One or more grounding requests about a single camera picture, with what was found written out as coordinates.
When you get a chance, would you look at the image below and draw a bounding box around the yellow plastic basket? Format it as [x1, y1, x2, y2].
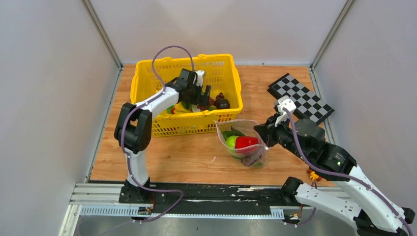
[130, 54, 243, 137]

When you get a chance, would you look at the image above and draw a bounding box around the clear zip top bag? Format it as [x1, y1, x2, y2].
[215, 119, 267, 168]

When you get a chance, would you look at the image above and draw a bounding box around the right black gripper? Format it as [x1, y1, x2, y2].
[253, 112, 308, 161]

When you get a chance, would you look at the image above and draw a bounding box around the single yellow banana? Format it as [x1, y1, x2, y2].
[171, 102, 191, 114]

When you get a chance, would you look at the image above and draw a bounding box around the folded black chessboard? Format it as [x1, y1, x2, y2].
[267, 73, 334, 125]

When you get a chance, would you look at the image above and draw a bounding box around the green leafy vegetable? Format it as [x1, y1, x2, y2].
[222, 127, 245, 140]

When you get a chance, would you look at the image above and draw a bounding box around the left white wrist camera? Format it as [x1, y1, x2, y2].
[195, 70, 206, 87]

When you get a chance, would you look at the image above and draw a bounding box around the red bell pepper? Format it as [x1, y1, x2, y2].
[235, 136, 259, 153]

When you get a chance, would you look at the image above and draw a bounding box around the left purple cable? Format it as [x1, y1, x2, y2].
[119, 45, 196, 224]

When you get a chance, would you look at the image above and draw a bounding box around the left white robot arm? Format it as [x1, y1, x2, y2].
[114, 68, 211, 203]

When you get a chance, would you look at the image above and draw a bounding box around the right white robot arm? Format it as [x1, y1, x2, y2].
[254, 115, 416, 236]

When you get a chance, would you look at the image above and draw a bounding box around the green apple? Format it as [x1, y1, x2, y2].
[226, 135, 238, 149]

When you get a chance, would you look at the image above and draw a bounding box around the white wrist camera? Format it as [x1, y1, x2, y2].
[195, 70, 206, 87]
[274, 95, 297, 127]

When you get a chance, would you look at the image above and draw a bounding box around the yellow red toy block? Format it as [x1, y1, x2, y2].
[307, 170, 322, 181]

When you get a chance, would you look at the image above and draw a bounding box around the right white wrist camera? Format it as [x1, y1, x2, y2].
[274, 95, 297, 127]

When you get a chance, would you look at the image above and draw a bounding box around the dark avocado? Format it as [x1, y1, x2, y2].
[214, 92, 231, 109]

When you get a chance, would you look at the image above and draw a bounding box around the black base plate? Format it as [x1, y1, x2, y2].
[119, 182, 300, 215]

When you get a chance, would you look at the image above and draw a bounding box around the white slotted cable duct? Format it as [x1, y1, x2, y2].
[70, 183, 285, 220]

